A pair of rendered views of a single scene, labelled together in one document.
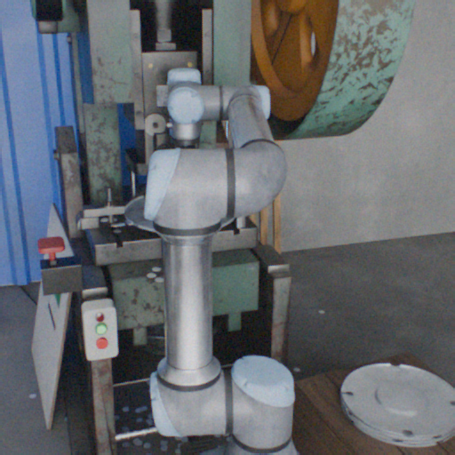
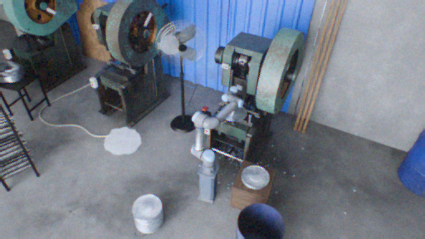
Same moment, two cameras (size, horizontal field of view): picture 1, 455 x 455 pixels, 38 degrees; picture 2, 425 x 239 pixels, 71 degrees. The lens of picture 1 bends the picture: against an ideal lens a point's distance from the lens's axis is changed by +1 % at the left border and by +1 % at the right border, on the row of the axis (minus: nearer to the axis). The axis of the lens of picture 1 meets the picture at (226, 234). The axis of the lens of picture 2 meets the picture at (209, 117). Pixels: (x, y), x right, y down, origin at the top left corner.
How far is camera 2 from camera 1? 2.13 m
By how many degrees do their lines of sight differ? 41
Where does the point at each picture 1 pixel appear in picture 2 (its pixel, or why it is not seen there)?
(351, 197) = (351, 117)
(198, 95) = (227, 97)
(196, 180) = (197, 120)
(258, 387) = (204, 155)
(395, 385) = (258, 173)
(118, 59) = (227, 78)
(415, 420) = (251, 181)
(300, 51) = not seen: hidden behind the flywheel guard
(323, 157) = (343, 100)
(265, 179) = (207, 125)
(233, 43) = (252, 83)
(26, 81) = not seen: hidden behind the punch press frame
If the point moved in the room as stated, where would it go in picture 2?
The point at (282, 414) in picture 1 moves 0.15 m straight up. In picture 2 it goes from (207, 162) to (208, 152)
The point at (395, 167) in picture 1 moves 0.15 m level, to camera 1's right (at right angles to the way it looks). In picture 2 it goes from (373, 115) to (385, 120)
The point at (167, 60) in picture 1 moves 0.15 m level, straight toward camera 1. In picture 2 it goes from (239, 80) to (231, 86)
